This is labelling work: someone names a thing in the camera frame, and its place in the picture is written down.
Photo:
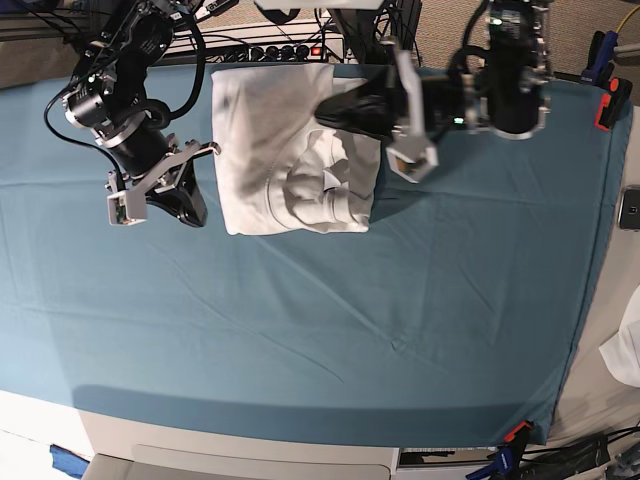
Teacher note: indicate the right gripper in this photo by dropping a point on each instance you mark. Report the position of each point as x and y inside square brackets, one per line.
[178, 194]

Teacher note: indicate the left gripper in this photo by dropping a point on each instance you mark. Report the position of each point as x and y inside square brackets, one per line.
[374, 108]

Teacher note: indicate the white T-shirt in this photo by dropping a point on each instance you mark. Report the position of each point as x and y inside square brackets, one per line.
[277, 169]

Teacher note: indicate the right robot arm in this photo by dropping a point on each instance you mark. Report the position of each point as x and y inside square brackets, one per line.
[106, 95]

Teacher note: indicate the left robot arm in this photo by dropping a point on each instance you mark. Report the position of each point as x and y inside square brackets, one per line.
[497, 88]

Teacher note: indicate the teal table cloth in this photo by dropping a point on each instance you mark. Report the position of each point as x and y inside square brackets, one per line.
[453, 319]

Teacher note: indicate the blue black clamp top right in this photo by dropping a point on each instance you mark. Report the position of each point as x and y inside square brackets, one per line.
[600, 64]

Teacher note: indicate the orange black clamp top right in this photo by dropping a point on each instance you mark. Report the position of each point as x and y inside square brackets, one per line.
[612, 102]

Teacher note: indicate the grey plastic bin bottom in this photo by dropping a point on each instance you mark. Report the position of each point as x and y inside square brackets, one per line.
[159, 463]

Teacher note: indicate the silver device right edge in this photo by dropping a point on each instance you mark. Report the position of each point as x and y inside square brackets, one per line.
[629, 209]

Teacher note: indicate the blue cloth bottom left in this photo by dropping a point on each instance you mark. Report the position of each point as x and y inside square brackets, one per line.
[68, 462]

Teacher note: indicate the white cloth right edge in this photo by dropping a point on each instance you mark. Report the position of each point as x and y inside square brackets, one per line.
[621, 352]

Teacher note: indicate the orange blue clamp bottom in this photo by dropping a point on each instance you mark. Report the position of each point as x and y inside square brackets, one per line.
[507, 459]

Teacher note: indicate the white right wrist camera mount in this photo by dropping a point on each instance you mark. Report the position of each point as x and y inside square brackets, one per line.
[126, 203]

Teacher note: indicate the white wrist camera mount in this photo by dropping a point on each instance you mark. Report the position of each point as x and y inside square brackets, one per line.
[126, 203]
[412, 155]

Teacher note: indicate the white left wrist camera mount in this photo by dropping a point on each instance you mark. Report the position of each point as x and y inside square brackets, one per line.
[412, 155]

